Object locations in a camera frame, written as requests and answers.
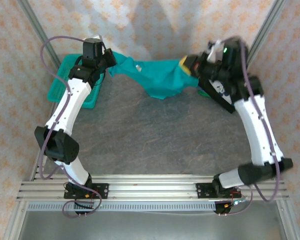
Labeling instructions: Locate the aluminium side rail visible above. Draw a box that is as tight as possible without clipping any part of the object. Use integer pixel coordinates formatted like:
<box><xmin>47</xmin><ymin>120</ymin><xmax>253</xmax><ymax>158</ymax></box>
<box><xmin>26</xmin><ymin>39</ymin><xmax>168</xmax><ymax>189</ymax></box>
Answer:
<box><xmin>3</xmin><ymin>103</ymin><xmax>61</xmax><ymax>240</ymax></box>
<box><xmin>274</xmin><ymin>199</ymin><xmax>299</xmax><ymax>240</ymax></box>

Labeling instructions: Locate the navy cartoon mouse t-shirt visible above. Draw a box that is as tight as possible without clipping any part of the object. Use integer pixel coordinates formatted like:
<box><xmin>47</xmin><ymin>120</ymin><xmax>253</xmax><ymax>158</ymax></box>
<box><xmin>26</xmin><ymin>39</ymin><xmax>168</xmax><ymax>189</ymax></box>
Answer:
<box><xmin>213</xmin><ymin>79</ymin><xmax>235</xmax><ymax>106</ymax></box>

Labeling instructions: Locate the teal t-shirt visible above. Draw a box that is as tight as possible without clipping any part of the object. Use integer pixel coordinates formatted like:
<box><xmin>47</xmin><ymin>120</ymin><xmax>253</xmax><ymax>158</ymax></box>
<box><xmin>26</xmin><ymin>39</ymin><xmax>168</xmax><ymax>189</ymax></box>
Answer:
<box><xmin>107</xmin><ymin>51</ymin><xmax>200</xmax><ymax>101</ymax></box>

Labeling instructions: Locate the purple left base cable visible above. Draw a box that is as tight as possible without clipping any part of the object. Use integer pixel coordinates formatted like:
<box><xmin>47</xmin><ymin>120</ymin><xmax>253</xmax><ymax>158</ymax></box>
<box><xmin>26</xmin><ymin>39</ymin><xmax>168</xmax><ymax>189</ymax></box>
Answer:
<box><xmin>61</xmin><ymin>186</ymin><xmax>103</xmax><ymax>219</ymax></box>

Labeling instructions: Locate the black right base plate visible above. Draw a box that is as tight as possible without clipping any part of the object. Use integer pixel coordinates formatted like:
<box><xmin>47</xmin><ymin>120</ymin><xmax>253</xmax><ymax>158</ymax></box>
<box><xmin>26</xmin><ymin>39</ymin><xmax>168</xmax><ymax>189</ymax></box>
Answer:
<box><xmin>196</xmin><ymin>182</ymin><xmax>220</xmax><ymax>200</ymax></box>

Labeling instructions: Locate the thin black left camera cable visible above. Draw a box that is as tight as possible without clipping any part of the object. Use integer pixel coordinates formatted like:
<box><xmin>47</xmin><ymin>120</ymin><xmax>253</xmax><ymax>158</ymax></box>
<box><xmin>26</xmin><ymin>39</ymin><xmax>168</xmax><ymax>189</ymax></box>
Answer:
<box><xmin>76</xmin><ymin>55</ymin><xmax>107</xmax><ymax>88</ymax></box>

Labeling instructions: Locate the aluminium rail beam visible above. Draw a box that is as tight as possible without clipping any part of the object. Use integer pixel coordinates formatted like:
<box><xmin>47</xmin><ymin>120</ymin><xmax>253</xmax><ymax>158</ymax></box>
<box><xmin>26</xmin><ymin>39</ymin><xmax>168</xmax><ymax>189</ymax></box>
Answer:
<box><xmin>16</xmin><ymin>174</ymin><xmax>290</xmax><ymax>201</ymax></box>

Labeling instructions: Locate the aluminium frame post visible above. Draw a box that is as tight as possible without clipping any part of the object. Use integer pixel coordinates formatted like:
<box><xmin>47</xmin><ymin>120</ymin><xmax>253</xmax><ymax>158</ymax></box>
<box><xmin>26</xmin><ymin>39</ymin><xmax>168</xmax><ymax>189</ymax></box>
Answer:
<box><xmin>16</xmin><ymin>0</ymin><xmax>63</xmax><ymax>73</ymax></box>
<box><xmin>247</xmin><ymin>0</ymin><xmax>289</xmax><ymax>66</ymax></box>

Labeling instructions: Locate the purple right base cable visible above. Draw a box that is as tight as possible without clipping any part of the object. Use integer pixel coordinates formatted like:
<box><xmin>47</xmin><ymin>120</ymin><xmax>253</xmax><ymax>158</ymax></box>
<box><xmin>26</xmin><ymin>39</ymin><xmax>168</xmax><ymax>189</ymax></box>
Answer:
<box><xmin>219</xmin><ymin>187</ymin><xmax>254</xmax><ymax>217</ymax></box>

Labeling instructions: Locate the teal plastic basket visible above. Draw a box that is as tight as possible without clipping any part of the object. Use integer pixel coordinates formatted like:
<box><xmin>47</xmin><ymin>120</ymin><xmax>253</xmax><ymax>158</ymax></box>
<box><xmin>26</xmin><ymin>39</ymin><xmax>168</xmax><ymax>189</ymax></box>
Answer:
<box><xmin>46</xmin><ymin>54</ymin><xmax>107</xmax><ymax>110</ymax></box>

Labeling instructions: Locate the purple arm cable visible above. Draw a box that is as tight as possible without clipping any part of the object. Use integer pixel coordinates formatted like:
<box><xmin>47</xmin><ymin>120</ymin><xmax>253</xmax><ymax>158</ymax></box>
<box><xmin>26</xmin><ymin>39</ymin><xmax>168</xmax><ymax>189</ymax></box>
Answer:
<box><xmin>38</xmin><ymin>35</ymin><xmax>91</xmax><ymax>181</ymax></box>
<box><xmin>239</xmin><ymin>39</ymin><xmax>282</xmax><ymax>203</ymax></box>

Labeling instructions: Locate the grey slotted cable duct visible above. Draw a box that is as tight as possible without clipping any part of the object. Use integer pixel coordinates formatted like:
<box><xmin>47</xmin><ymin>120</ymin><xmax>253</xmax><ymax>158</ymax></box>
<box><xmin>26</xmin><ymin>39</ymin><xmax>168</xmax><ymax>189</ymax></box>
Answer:
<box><xmin>27</xmin><ymin>201</ymin><xmax>217</xmax><ymax>212</ymax></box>

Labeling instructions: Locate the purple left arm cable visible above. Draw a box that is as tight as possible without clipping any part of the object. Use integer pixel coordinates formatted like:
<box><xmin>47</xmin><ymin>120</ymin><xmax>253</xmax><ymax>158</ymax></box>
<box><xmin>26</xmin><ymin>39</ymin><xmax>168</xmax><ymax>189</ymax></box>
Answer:
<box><xmin>38</xmin><ymin>35</ymin><xmax>91</xmax><ymax>181</ymax></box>

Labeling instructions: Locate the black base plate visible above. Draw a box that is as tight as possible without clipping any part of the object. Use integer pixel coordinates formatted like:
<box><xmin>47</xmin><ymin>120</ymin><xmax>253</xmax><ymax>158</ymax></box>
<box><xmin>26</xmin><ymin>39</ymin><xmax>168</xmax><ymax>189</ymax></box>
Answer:
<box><xmin>63</xmin><ymin>183</ymin><xmax>110</xmax><ymax>200</ymax></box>
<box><xmin>196</xmin><ymin>182</ymin><xmax>220</xmax><ymax>200</ymax></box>

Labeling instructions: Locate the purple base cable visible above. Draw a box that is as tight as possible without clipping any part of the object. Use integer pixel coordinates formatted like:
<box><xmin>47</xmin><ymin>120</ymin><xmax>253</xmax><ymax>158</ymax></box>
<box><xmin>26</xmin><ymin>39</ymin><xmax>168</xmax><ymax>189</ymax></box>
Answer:
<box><xmin>61</xmin><ymin>186</ymin><xmax>103</xmax><ymax>219</ymax></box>
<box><xmin>219</xmin><ymin>187</ymin><xmax>254</xmax><ymax>217</ymax></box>

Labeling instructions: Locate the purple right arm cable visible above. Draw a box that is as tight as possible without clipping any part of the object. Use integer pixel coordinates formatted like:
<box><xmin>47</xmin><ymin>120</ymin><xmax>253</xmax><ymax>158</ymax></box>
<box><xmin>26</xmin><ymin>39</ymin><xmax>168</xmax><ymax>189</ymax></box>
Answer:
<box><xmin>239</xmin><ymin>39</ymin><xmax>282</xmax><ymax>203</ymax></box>

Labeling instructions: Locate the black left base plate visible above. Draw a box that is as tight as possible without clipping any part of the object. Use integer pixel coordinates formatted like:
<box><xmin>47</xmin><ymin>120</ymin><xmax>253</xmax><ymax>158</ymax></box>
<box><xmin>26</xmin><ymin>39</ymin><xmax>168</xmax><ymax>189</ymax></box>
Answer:
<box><xmin>63</xmin><ymin>183</ymin><xmax>110</xmax><ymax>200</ymax></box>

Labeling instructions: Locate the stack of folded clothes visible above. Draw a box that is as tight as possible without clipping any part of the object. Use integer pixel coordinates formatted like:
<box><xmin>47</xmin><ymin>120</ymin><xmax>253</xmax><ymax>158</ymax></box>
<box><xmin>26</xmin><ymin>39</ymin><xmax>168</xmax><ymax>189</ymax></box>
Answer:
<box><xmin>198</xmin><ymin>77</ymin><xmax>237</xmax><ymax>115</ymax></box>

